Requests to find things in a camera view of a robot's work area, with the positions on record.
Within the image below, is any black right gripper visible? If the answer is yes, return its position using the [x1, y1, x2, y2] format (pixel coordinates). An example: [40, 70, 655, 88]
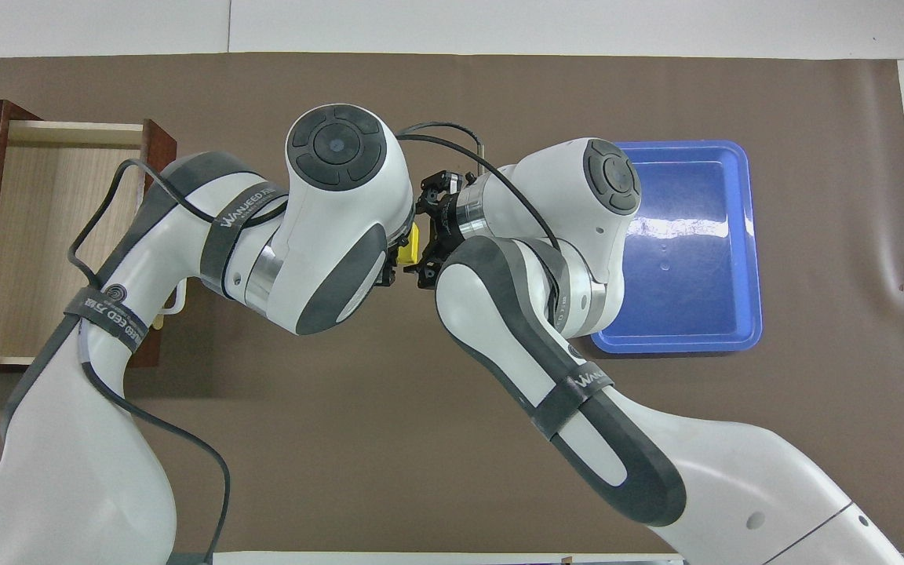
[377, 169, 475, 291]

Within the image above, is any dark wooden drawer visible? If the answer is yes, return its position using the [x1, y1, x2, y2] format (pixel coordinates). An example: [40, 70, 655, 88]
[0, 118, 178, 370]

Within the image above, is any brown table mat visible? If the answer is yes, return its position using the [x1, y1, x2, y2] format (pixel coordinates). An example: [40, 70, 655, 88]
[0, 53, 904, 554]

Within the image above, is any blue plastic tray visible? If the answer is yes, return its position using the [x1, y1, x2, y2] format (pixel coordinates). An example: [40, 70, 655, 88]
[591, 140, 763, 355]

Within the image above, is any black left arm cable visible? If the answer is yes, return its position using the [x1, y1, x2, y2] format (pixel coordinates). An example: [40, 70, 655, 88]
[67, 157, 233, 565]

